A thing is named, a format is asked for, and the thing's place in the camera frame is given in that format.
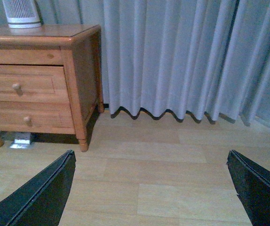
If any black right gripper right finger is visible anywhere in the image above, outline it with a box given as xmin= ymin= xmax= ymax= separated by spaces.
xmin=227 ymin=150 xmax=270 ymax=226

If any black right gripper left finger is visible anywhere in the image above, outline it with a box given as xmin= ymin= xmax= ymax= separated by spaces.
xmin=0 ymin=150 xmax=76 ymax=226

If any wooden drawer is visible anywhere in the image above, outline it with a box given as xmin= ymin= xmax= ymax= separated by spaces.
xmin=0 ymin=101 xmax=75 ymax=134
xmin=0 ymin=65 xmax=69 ymax=104

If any white power strip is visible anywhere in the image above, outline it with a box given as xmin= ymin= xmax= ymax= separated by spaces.
xmin=9 ymin=132 xmax=32 ymax=149

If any wooden nightstand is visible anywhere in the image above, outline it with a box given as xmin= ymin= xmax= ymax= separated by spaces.
xmin=0 ymin=24 xmax=104 ymax=152

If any grey curtain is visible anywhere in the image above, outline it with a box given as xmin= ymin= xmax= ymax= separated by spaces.
xmin=0 ymin=0 xmax=270 ymax=128

